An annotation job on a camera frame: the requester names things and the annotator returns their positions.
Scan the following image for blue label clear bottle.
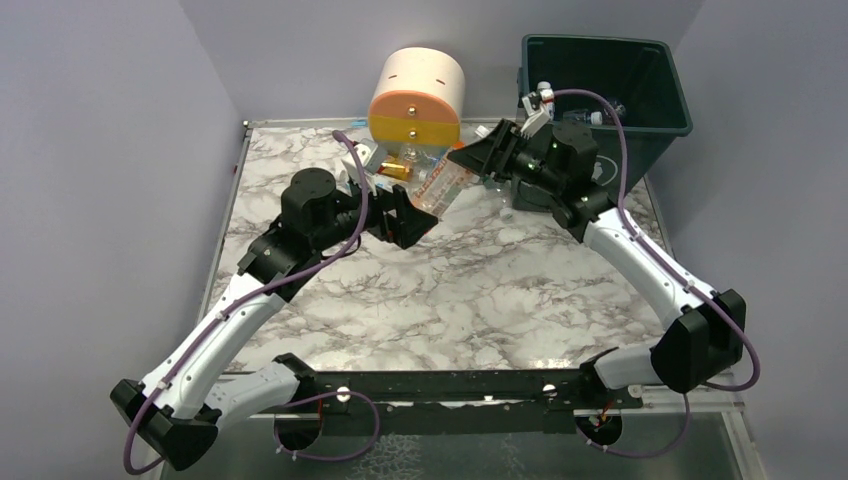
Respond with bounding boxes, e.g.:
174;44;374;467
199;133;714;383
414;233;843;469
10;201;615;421
562;99;627;126

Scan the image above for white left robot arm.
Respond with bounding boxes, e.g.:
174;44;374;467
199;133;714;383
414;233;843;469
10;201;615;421
110;168;438;471

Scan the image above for cream orange round drawer box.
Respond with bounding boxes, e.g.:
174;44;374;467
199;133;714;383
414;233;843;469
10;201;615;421
367;47;465;148

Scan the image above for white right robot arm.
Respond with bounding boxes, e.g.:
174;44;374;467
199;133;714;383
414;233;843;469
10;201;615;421
447;120;746;394

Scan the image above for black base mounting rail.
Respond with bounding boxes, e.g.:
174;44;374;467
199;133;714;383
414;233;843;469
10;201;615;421
267;353;643;447

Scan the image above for red gold label bottle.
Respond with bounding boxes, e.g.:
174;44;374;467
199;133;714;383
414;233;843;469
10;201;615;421
377;156;414;181

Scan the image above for dark green plastic bin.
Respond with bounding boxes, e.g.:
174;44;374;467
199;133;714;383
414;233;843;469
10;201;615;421
517;34;693;196

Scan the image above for clear bottle green-white cap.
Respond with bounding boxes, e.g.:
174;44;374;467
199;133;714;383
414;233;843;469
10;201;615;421
485;182;514;222

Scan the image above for orange label clear bottle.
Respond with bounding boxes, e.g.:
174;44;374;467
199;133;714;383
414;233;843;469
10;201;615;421
410;141;479;218

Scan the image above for white blue label bottle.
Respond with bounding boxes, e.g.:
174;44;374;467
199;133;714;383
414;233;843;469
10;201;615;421
536;81;555;102

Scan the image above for blue cap clear bottle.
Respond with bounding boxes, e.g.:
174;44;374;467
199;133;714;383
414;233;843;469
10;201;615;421
398;144;450;171

